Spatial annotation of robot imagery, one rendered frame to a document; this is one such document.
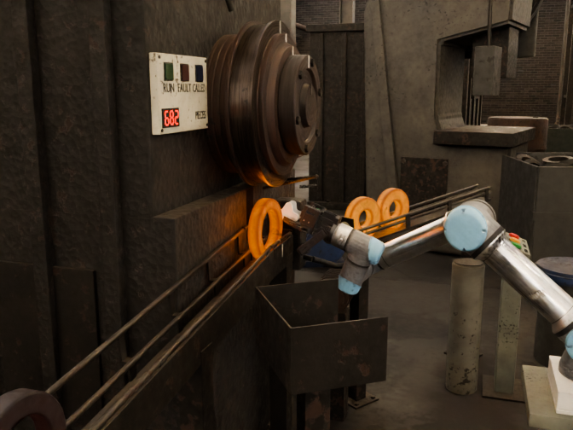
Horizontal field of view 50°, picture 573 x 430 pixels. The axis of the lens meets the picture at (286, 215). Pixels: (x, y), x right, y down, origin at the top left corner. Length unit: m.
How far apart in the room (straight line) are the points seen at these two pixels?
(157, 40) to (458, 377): 1.71
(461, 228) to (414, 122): 2.77
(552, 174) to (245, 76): 2.42
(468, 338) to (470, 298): 0.16
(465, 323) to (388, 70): 2.47
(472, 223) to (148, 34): 0.94
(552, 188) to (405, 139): 1.20
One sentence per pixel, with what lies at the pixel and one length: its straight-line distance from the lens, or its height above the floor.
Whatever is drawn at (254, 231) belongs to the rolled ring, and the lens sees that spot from 1.75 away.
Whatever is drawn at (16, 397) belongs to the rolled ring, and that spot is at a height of 0.75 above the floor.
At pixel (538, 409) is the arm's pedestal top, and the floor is 0.30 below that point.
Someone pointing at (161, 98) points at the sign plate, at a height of 1.14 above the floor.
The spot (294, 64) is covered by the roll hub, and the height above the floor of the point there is 1.23.
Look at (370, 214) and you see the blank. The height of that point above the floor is 0.72.
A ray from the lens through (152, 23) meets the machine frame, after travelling 1.46.
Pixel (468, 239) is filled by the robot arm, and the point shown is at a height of 0.77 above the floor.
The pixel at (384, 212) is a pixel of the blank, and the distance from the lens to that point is 2.28.
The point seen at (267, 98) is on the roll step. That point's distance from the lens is 1.63.
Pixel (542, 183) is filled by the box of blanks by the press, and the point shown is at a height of 0.65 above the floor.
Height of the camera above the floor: 1.16
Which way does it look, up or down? 12 degrees down
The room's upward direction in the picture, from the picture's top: straight up
